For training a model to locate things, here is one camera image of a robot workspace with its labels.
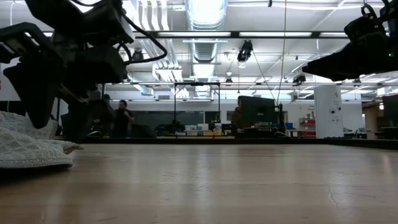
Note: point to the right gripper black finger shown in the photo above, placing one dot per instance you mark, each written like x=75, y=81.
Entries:
x=335, y=67

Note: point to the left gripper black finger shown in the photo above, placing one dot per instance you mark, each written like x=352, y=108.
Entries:
x=37, y=90
x=90, y=121

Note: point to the white waffle weave towel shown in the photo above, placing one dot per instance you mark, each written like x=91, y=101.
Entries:
x=28, y=149

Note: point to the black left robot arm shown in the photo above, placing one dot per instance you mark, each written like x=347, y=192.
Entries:
x=46, y=9

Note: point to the person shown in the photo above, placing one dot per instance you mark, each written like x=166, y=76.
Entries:
x=122, y=121
x=236, y=121
x=107, y=98

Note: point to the long ceiling light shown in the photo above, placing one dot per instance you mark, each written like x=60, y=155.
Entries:
x=275, y=34
x=334, y=34
x=192, y=34

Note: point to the black computer monitor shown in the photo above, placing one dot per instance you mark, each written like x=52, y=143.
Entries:
x=6, y=106
x=391, y=110
x=258, y=110

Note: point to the black ceiling spot light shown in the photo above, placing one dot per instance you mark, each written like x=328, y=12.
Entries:
x=299, y=79
x=137, y=56

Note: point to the white pillar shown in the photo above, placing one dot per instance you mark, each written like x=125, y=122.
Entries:
x=328, y=105

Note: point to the red shelf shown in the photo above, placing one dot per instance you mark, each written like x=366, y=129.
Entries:
x=308, y=122

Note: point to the blue bin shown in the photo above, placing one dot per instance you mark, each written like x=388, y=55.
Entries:
x=289, y=125

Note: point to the black monitor stand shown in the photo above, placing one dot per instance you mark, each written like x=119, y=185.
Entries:
x=280, y=118

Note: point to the white labelled bottle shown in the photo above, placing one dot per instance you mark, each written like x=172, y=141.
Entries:
x=217, y=129

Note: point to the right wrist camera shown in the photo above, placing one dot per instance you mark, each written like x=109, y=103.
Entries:
x=363, y=28

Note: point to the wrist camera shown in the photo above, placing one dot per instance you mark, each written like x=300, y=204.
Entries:
x=363, y=28
x=105, y=21

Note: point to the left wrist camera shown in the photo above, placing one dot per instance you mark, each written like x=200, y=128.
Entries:
x=105, y=21

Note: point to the black overhead camera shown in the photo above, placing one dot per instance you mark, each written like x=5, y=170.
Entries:
x=245, y=49

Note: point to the black overhead frame beam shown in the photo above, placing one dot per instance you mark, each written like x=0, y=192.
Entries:
x=234, y=34

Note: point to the silver ceiling duct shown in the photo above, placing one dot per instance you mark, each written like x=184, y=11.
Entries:
x=205, y=12

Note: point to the black metal table frame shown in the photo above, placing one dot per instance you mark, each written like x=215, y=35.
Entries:
x=217, y=140

